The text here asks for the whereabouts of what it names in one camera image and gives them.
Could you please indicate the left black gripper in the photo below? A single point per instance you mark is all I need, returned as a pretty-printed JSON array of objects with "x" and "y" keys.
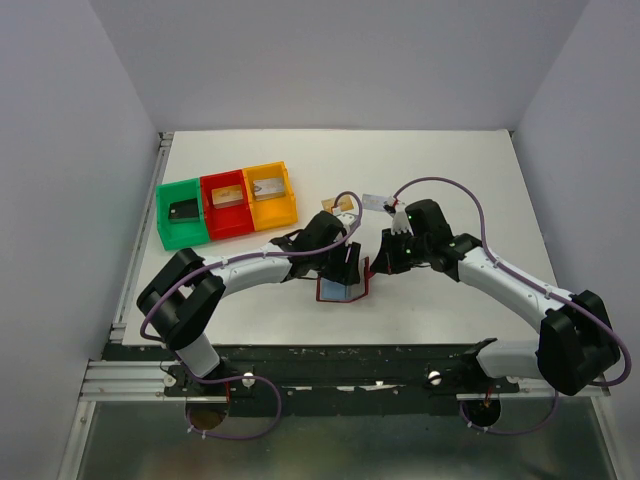
[{"x": 346, "y": 273}]

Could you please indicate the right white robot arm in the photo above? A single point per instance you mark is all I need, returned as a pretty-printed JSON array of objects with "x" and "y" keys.
[{"x": 574, "y": 345}]

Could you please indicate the white VIP card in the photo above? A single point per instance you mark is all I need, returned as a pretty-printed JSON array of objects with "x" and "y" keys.
[{"x": 374, "y": 202}]

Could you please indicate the black card stack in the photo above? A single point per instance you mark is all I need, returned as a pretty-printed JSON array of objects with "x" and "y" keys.
[{"x": 184, "y": 211}]

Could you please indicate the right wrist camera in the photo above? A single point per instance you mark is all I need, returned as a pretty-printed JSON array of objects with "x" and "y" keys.
[{"x": 400, "y": 219}]

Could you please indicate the silver card stack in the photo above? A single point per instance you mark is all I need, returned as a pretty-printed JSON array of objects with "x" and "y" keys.
[{"x": 268, "y": 188}]

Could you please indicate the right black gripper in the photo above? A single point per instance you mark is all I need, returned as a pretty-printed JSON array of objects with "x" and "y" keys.
[{"x": 386, "y": 261}]

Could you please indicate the yellow plastic bin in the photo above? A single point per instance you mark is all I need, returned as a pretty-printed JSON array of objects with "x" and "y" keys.
[{"x": 272, "y": 201}]

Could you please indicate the gold card stack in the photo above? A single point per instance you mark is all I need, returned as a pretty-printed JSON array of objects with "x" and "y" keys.
[{"x": 228, "y": 196}]

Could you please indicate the aluminium frame rail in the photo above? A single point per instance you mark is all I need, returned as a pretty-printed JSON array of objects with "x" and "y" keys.
[{"x": 126, "y": 298}]

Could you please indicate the red leather card holder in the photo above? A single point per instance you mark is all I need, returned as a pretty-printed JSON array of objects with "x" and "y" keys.
[{"x": 332, "y": 292}]

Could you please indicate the red plastic bin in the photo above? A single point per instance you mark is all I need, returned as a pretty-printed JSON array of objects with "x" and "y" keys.
[{"x": 225, "y": 223}]

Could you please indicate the green plastic bin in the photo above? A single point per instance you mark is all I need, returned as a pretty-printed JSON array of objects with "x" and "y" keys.
[{"x": 176, "y": 236}]

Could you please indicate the gold VIP card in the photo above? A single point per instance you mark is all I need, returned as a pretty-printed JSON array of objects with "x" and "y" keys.
[{"x": 343, "y": 204}]

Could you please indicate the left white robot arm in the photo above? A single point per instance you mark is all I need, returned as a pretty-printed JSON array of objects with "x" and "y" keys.
[{"x": 181, "y": 299}]

